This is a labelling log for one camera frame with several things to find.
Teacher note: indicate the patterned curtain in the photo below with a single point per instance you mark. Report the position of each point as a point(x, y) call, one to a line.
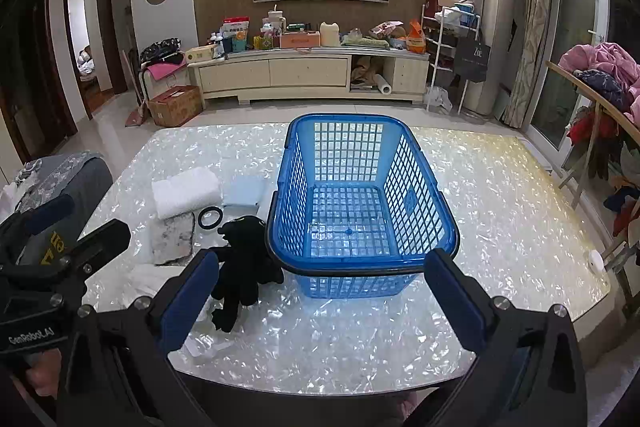
point(532, 7)

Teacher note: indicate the pile of clothes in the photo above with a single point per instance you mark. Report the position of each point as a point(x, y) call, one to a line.
point(605, 62)

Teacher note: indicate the small white round device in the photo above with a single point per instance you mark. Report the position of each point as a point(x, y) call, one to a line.
point(598, 263)

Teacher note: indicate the orange bag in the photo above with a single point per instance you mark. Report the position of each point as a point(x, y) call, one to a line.
point(416, 39)

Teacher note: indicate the white metal rack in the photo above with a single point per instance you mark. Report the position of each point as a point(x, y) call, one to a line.
point(436, 52)

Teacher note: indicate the white plastic jug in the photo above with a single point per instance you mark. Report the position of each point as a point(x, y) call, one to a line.
point(330, 34)

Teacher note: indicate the cream television cabinet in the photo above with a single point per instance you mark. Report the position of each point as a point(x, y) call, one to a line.
point(300, 72)

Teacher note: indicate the broom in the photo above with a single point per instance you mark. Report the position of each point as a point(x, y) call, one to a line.
point(136, 117)

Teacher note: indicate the green cloth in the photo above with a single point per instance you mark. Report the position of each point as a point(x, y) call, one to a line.
point(365, 42)

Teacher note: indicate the wooden chair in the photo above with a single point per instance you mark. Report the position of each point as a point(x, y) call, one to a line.
point(595, 99)

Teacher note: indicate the white paper roll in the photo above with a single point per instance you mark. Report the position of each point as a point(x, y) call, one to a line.
point(385, 84)

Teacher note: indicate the person's left hand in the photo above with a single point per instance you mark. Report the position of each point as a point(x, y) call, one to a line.
point(40, 374)

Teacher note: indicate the white cup with straw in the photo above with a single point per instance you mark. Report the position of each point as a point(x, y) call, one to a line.
point(276, 21)

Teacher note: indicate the black shopping bag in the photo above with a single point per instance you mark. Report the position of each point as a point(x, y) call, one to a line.
point(471, 59)

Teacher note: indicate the pale yellow carton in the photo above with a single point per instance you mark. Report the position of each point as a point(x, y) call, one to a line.
point(200, 54)

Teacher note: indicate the grey and white fleece cloth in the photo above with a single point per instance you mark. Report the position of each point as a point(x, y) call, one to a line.
point(172, 239)

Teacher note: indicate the blue plastic basket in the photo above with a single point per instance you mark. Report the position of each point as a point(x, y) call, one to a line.
point(350, 119)

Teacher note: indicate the black plush toy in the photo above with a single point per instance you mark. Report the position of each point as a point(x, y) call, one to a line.
point(245, 267)

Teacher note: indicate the red and white snack bag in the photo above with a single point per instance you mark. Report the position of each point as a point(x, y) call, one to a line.
point(236, 28)

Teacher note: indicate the pink cloth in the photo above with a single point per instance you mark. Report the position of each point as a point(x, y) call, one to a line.
point(165, 70)

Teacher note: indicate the pink box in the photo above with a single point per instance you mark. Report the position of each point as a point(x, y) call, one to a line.
point(300, 40)

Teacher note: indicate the white plastic bag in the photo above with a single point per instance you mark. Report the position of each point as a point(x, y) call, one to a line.
point(439, 99)

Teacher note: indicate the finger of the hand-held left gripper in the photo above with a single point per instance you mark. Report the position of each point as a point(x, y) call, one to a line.
point(105, 239)
point(47, 213)

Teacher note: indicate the dark wooden door frame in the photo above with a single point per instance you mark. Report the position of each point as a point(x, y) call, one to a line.
point(107, 32)

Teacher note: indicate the glass sliding door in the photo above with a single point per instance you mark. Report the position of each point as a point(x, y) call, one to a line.
point(575, 32)

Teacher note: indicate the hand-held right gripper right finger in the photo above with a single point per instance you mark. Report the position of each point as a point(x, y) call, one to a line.
point(455, 302)

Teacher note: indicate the light blue cloth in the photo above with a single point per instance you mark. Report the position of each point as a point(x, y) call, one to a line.
point(242, 192)

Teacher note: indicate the pink snack bag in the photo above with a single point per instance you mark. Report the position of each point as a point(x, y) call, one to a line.
point(385, 29)

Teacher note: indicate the black patterned bag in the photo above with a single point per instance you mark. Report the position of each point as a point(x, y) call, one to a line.
point(162, 49)

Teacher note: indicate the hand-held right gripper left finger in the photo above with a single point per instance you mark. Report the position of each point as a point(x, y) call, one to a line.
point(192, 297)

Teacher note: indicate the white waffle towel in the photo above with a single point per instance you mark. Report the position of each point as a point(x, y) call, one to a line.
point(185, 194)

